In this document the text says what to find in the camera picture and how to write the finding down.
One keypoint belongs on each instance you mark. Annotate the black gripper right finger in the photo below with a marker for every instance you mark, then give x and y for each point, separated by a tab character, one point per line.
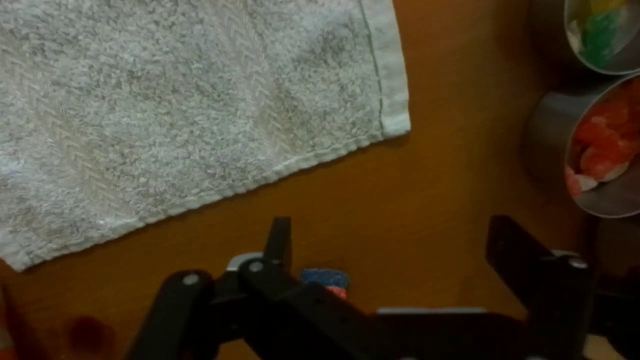
553	293

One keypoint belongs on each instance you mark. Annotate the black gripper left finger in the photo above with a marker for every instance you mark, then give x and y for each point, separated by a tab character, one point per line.
200	312

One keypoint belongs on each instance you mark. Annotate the small orange and blue object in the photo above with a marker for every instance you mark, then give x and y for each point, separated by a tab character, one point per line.
324	280

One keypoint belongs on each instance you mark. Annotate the white cloth napkin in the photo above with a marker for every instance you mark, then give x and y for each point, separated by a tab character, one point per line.
166	112

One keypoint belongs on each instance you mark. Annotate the orange candy pieces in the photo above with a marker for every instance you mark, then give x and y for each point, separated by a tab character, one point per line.
602	151

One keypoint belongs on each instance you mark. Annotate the wooden dresser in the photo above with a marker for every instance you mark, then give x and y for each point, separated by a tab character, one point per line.
433	201

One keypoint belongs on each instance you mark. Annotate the small metal measuring cup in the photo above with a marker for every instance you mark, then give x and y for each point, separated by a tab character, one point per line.
623	64

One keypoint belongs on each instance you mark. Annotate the green and yellow candy pieces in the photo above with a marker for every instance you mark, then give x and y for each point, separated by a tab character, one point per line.
600	30

